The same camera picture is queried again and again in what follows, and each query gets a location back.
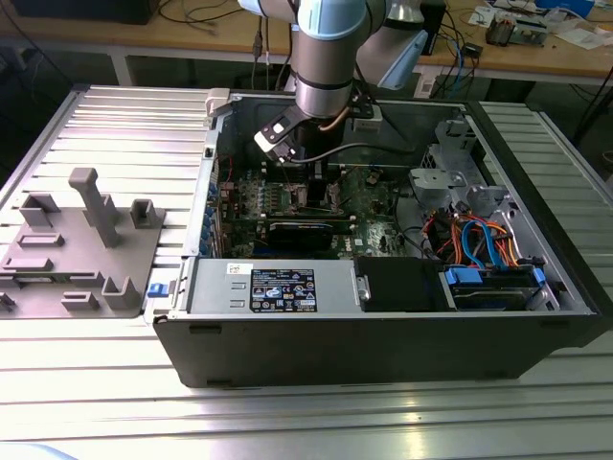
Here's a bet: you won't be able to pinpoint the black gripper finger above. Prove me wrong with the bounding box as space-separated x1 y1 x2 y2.
307 161 329 209

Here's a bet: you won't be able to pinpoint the CPU socket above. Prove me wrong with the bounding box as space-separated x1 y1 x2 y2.
285 183 347 215

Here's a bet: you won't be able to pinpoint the installed RAM stick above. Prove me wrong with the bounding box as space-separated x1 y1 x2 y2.
265 215 355 235

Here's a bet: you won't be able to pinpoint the black graphics card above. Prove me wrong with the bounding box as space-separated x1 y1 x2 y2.
265 220 337 254

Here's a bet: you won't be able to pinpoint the green motherboard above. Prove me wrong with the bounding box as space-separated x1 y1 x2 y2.
216 162 414 261

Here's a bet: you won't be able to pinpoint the black round plastic part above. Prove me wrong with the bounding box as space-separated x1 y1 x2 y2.
242 137 262 168

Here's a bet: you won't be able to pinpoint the silver metal drive cage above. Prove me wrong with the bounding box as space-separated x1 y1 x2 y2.
409 117 516 217

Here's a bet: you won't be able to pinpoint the pale blue teach pendant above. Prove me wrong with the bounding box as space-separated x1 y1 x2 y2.
381 29 431 91

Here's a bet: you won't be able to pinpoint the black drive bay box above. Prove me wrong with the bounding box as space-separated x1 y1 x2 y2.
356 256 456 313

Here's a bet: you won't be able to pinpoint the white labelled adapter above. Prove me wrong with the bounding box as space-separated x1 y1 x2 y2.
415 75 438 100

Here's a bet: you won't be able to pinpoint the grey power supply unit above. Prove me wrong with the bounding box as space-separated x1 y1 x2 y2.
184 257 360 317

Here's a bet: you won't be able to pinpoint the black open PC case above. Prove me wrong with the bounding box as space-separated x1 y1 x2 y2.
151 88 613 389

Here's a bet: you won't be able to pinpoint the tall black desktop box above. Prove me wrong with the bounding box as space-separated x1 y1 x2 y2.
420 0 447 57

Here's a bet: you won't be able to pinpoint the hard disk in blue carrier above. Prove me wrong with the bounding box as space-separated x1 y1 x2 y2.
440 264 548 313

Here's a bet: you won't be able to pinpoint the copper finned cooler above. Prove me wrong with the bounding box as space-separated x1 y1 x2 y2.
485 12 517 48

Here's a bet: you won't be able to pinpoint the green circuit device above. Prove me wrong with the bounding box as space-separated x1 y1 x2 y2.
514 17 551 48

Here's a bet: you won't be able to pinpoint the grey plastic parts rack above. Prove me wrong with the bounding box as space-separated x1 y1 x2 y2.
0 167 167 320

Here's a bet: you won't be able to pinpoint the large black equipment box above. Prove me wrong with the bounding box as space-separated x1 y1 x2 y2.
11 0 160 26

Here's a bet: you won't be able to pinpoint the blue cardboard box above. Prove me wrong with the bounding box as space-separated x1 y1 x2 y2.
534 0 596 16

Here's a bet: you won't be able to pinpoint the white paper sheets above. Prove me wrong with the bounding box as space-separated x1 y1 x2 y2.
550 26 612 50

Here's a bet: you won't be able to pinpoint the pale blue plastic object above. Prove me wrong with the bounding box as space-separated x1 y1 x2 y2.
0 443 80 460

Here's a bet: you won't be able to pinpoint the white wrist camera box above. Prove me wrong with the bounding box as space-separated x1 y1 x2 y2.
252 108 301 167

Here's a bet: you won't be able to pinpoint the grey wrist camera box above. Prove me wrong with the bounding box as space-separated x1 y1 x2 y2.
351 103 385 134

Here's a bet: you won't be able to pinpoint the grey case latch handle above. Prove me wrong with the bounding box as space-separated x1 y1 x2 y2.
204 88 234 116

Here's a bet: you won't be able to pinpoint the red wire bundle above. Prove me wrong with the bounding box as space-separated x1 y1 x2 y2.
422 211 462 256

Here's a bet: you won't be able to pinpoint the blue flat wire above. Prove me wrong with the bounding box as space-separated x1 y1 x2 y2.
461 213 503 272

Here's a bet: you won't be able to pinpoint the orange wire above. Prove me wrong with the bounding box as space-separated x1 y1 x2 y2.
495 223 524 268

